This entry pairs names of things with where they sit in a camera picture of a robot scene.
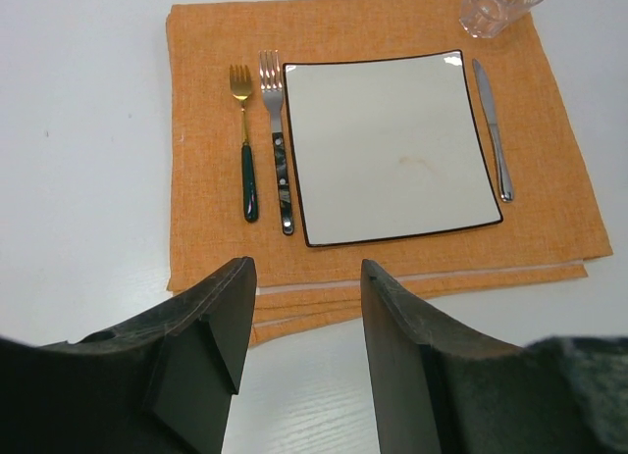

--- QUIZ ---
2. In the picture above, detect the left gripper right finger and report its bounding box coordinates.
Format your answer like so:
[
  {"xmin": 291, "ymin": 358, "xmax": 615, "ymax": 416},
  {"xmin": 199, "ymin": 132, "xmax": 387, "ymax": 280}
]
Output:
[{"xmin": 360, "ymin": 260, "xmax": 627, "ymax": 453}]

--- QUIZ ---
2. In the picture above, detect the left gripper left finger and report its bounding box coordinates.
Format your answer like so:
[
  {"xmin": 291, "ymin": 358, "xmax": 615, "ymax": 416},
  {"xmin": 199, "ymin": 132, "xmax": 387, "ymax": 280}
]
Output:
[{"xmin": 1, "ymin": 257, "xmax": 256, "ymax": 453}]

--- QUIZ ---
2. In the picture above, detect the orange cloth napkin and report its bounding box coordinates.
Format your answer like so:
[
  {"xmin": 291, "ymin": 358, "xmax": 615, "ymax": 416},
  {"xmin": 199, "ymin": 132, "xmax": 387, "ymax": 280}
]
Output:
[{"xmin": 166, "ymin": 0, "xmax": 612, "ymax": 344}]

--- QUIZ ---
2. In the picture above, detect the silver table knife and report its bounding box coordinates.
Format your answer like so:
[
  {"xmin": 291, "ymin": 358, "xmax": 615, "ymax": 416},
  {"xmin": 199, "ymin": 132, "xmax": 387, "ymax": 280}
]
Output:
[{"xmin": 472, "ymin": 59, "xmax": 514, "ymax": 203}]

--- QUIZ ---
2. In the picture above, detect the white square plate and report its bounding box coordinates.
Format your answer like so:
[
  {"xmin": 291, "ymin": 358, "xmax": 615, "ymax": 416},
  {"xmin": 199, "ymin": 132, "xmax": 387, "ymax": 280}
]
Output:
[{"xmin": 284, "ymin": 50, "xmax": 503, "ymax": 247}]

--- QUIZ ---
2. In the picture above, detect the gold fork green handle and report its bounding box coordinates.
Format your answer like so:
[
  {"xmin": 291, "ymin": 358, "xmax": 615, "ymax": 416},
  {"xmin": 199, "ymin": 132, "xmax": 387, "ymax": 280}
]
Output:
[{"xmin": 229, "ymin": 65, "xmax": 259, "ymax": 224}]

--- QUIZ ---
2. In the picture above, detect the silver fork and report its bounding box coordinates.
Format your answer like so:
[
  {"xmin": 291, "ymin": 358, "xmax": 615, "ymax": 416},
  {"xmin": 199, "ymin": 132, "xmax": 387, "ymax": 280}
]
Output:
[{"xmin": 259, "ymin": 50, "xmax": 294, "ymax": 236}]

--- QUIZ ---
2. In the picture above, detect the clear drinking glass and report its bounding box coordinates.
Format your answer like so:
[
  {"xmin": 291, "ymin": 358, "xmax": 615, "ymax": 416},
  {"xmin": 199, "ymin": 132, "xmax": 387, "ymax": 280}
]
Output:
[{"xmin": 459, "ymin": 0, "xmax": 545, "ymax": 38}]

